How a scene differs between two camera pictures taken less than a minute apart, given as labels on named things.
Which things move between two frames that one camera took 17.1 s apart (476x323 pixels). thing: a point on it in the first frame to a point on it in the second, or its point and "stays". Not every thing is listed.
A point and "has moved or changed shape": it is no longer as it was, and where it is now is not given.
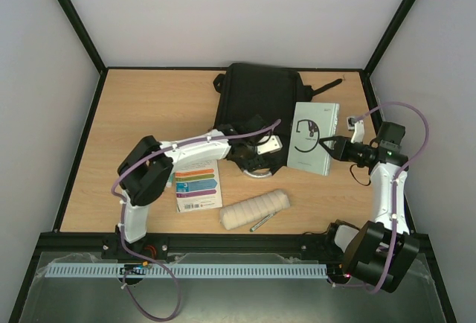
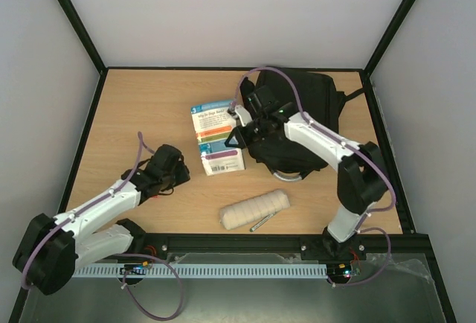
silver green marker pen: x=260 y=222 stays
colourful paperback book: x=198 y=187 to x=212 y=123
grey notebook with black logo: x=312 y=122 to x=288 y=176
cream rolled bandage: x=251 y=209 stays
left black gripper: x=251 y=164 to x=185 y=176
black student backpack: x=245 y=91 has moved or changed shape
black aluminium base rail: x=111 y=242 stays
